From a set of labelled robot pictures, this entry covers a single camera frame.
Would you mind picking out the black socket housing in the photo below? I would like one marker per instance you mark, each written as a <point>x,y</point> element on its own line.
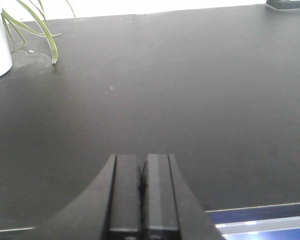
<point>284,4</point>

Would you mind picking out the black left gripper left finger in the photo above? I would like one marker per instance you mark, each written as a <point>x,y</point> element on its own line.
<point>109,208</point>

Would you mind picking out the blue cabinet drawer front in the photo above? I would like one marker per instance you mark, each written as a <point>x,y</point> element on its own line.
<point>278,221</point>

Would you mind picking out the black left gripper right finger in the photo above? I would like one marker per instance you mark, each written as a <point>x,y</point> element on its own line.
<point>170,209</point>

